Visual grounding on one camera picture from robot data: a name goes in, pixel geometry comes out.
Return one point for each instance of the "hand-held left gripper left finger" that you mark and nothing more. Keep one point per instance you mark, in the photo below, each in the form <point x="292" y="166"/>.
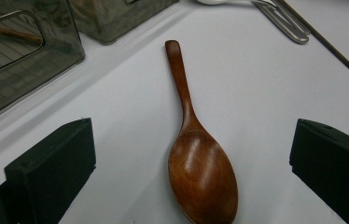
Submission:
<point x="48" y="174"/>

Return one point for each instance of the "brown wooden chopstick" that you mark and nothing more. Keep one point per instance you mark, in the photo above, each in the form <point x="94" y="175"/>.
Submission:
<point x="328" y="46"/>
<point x="11" y="33"/>

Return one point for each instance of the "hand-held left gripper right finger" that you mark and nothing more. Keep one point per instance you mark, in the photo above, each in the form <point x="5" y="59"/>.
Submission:
<point x="334" y="165"/>

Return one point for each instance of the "brown wooden spoon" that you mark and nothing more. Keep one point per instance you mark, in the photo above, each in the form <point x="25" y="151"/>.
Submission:
<point x="203" y="174"/>

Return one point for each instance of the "metal tongs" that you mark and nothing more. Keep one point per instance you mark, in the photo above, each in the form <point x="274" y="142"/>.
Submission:
<point x="284" y="26"/>

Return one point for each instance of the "smoky plastic basket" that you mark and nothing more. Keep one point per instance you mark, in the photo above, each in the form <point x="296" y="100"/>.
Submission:
<point x="57" y="46"/>
<point x="110" y="18"/>

